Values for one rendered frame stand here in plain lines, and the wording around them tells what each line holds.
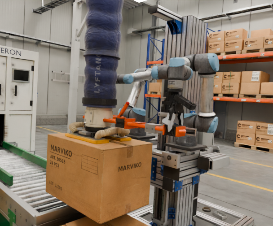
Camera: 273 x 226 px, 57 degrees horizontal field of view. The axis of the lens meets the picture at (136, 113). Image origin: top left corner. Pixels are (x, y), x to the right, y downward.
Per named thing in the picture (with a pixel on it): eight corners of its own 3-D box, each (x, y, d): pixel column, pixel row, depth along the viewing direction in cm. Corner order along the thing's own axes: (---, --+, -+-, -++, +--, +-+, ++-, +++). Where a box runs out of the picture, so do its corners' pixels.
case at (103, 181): (45, 191, 173) (47, 134, 171) (92, 180, 202) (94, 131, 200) (99, 224, 132) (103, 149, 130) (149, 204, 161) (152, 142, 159)
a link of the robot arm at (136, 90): (127, 118, 214) (147, 65, 230) (114, 117, 223) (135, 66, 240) (134, 124, 222) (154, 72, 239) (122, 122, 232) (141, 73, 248)
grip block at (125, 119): (114, 127, 147) (114, 117, 146) (125, 126, 154) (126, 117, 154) (124, 128, 141) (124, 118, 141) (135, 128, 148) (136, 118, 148)
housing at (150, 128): (143, 132, 133) (144, 123, 132) (152, 131, 138) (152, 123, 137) (154, 133, 128) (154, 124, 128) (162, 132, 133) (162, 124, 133)
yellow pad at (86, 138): (64, 136, 166) (64, 128, 166) (77, 135, 173) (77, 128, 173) (95, 144, 143) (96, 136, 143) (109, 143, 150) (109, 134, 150)
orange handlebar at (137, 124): (72, 117, 180) (72, 112, 180) (104, 117, 202) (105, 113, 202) (181, 136, 117) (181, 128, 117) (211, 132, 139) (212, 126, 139)
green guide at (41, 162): (2, 147, 352) (2, 141, 352) (10, 146, 360) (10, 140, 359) (59, 176, 241) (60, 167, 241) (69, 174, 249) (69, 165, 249)
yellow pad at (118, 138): (88, 134, 180) (88, 127, 180) (99, 133, 187) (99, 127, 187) (120, 141, 157) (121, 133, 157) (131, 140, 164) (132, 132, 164)
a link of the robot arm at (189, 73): (175, 67, 141) (167, 63, 131) (195, 66, 135) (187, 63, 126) (174, 80, 141) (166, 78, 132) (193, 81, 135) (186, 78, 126)
